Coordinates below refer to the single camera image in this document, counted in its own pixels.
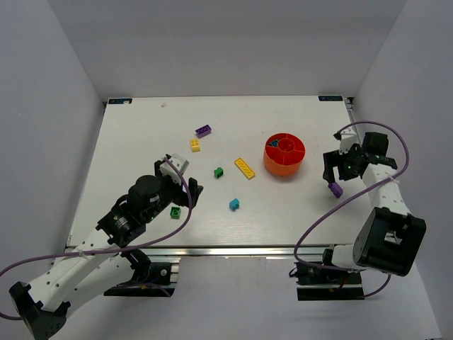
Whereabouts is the purple lego brick far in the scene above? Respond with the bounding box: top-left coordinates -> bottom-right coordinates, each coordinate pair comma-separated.
195,125 -> 212,138

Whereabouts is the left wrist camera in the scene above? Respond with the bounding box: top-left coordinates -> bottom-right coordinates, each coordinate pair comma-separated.
159,154 -> 189,186

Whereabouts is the purple lego brick right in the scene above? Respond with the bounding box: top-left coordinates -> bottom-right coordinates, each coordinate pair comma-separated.
328,182 -> 343,198

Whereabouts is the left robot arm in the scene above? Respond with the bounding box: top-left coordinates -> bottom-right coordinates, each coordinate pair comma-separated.
9,154 -> 203,339

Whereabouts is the blue corner label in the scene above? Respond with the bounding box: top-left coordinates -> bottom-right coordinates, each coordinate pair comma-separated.
318,95 -> 343,102
108,98 -> 132,105

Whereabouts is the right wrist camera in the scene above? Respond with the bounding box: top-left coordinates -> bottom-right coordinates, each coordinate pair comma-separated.
333,127 -> 360,155

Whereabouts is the aluminium front rail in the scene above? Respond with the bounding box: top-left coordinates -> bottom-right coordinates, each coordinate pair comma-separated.
63,244 -> 355,258

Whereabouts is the right blue corner label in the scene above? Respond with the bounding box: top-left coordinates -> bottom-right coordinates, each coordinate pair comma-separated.
318,95 -> 343,102

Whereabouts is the left blue corner label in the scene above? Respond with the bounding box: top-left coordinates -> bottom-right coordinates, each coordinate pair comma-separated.
108,98 -> 132,105

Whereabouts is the yellow square lego brick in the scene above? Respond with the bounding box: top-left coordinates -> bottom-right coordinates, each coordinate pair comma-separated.
190,139 -> 200,152

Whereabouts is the green lego brick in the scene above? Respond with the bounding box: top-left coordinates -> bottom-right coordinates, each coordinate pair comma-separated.
214,167 -> 224,179
170,206 -> 181,220

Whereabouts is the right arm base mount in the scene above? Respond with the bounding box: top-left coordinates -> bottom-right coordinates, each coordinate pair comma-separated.
289,244 -> 365,301

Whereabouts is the green lego brick near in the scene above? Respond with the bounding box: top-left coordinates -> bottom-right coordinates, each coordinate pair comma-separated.
170,206 -> 181,220

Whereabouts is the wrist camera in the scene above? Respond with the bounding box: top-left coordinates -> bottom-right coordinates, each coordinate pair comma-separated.
333,127 -> 360,155
159,154 -> 189,186

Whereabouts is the green lego brick centre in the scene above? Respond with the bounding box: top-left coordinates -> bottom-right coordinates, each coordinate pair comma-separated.
214,167 -> 224,179

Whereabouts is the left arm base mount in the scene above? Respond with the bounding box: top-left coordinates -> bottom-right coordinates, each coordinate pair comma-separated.
103,249 -> 175,298

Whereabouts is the purple lego brick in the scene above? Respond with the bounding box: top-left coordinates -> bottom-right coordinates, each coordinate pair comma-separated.
328,182 -> 343,198
195,125 -> 212,138

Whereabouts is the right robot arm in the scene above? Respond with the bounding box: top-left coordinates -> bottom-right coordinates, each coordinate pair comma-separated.
323,129 -> 426,276

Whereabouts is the light blue small lego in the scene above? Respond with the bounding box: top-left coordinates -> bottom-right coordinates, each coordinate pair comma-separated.
229,198 -> 240,211

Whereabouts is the yellow long lego plate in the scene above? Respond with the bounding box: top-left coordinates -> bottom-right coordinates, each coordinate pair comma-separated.
234,157 -> 256,180

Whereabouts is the orange divided round container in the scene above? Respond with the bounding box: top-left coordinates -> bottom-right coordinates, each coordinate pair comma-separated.
263,132 -> 306,177

